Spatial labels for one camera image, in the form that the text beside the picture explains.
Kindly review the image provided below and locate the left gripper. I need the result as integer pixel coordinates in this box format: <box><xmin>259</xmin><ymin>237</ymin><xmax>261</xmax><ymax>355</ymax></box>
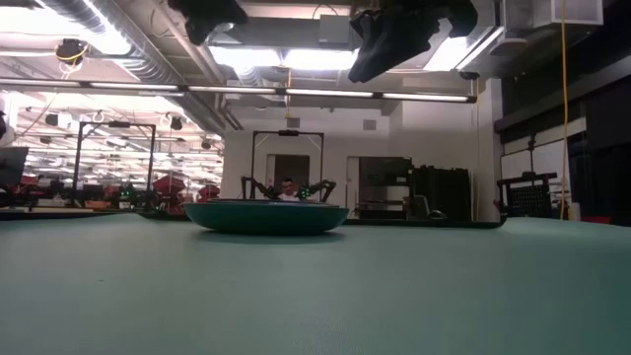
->
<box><xmin>167</xmin><ymin>0</ymin><xmax>249</xmax><ymax>46</ymax></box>

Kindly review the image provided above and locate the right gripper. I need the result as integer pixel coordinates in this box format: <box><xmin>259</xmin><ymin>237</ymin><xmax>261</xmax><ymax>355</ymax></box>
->
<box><xmin>348</xmin><ymin>0</ymin><xmax>478</xmax><ymax>84</ymax></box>

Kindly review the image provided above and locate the dark grey plate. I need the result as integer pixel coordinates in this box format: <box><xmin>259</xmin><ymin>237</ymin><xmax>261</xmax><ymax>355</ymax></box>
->
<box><xmin>205</xmin><ymin>197</ymin><xmax>337</xmax><ymax>206</ymax></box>

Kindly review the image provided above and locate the bright ceiling light panel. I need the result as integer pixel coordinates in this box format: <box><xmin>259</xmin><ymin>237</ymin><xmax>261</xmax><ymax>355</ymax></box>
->
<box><xmin>209</xmin><ymin>44</ymin><xmax>359</xmax><ymax>71</ymax></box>

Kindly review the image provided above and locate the dark shelf unit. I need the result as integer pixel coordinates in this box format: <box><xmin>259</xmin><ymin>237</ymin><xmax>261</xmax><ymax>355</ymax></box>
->
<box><xmin>358</xmin><ymin>156</ymin><xmax>413</xmax><ymax>218</ymax></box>

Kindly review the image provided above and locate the dark door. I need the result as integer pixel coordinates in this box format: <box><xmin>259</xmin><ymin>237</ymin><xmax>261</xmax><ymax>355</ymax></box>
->
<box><xmin>273</xmin><ymin>154</ymin><xmax>311</xmax><ymax>196</ymax></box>

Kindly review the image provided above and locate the black cabinet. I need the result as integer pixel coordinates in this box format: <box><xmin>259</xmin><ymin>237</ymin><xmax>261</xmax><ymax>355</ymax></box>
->
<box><xmin>412</xmin><ymin>166</ymin><xmax>472</xmax><ymax>222</ymax></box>

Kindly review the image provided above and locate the person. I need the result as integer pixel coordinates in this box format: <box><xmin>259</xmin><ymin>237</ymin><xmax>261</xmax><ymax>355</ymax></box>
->
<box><xmin>278</xmin><ymin>177</ymin><xmax>300</xmax><ymax>202</ymax></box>

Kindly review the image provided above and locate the red machine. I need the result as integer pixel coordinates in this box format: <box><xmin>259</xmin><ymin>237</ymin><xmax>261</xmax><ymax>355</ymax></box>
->
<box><xmin>196</xmin><ymin>183</ymin><xmax>222</xmax><ymax>203</ymax></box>
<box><xmin>151</xmin><ymin>175</ymin><xmax>187</xmax><ymax>208</ymax></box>

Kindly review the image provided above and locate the large dark green plate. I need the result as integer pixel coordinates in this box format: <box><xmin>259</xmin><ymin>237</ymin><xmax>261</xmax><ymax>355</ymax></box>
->
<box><xmin>184</xmin><ymin>200</ymin><xmax>350</xmax><ymax>236</ymax></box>

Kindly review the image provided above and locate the black pegboard cart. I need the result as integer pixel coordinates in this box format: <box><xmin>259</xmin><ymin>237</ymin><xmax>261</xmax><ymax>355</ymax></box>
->
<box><xmin>496</xmin><ymin>171</ymin><xmax>559</xmax><ymax>219</ymax></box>

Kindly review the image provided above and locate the green table mat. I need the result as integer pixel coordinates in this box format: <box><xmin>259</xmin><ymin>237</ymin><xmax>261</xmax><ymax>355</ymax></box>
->
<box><xmin>0</xmin><ymin>212</ymin><xmax>631</xmax><ymax>355</ymax></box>

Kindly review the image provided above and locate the dark monitor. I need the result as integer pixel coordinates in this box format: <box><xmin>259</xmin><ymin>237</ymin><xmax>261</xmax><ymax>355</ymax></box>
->
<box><xmin>0</xmin><ymin>146</ymin><xmax>30</xmax><ymax>191</ymax></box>

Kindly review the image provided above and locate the silver air duct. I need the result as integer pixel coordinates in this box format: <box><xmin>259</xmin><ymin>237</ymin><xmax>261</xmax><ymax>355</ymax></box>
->
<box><xmin>43</xmin><ymin>0</ymin><xmax>231</xmax><ymax>134</ymax></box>

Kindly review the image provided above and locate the long ceiling light rail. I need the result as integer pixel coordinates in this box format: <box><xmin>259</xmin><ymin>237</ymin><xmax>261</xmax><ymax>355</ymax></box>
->
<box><xmin>0</xmin><ymin>77</ymin><xmax>477</xmax><ymax>104</ymax></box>

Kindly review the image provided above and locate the black ceiling camera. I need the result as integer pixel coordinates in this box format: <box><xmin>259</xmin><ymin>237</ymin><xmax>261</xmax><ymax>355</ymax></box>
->
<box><xmin>54</xmin><ymin>37</ymin><xmax>89</xmax><ymax>66</ymax></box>

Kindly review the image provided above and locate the black gantry frame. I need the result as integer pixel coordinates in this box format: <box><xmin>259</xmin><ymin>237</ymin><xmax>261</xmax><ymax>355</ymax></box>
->
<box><xmin>249</xmin><ymin>129</ymin><xmax>325</xmax><ymax>201</ymax></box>
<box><xmin>72</xmin><ymin>120</ymin><xmax>157</xmax><ymax>208</ymax></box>

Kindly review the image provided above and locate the white ceiling duct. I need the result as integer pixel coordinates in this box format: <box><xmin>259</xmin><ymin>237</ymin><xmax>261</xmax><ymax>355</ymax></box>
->
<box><xmin>490</xmin><ymin>0</ymin><xmax>605</xmax><ymax>55</ymax></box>

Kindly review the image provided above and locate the hanging yellow cable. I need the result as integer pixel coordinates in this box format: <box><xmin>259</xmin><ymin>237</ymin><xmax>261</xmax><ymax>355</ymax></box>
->
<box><xmin>559</xmin><ymin>0</ymin><xmax>570</xmax><ymax>221</ymax></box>

